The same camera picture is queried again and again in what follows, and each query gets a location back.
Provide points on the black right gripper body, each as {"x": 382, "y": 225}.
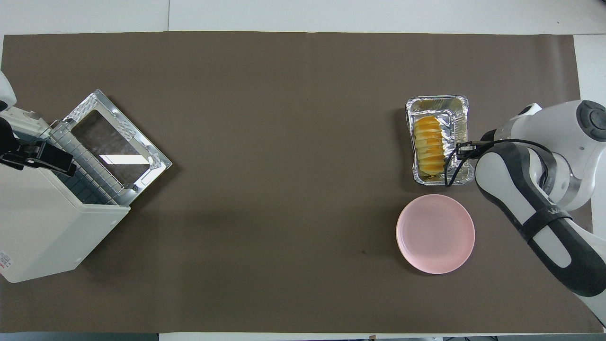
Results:
{"x": 468, "y": 149}

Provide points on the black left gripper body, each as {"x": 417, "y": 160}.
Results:
{"x": 12, "y": 147}

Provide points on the aluminium foil tray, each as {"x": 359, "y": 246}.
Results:
{"x": 454, "y": 118}

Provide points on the sliced yellow bread loaf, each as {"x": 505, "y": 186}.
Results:
{"x": 430, "y": 147}

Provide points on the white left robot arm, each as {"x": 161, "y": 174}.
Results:
{"x": 5, "y": 92}

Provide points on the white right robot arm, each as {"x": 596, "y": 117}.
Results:
{"x": 535, "y": 189}

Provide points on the metal oven rack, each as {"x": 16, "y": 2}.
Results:
{"x": 90, "y": 166}

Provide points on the glass oven door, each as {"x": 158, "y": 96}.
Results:
{"x": 113, "y": 142}

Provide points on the white toaster oven body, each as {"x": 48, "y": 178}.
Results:
{"x": 38, "y": 227}

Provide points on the pink round plate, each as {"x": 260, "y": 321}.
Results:
{"x": 435, "y": 234}

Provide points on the brown table mat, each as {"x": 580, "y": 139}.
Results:
{"x": 284, "y": 142}

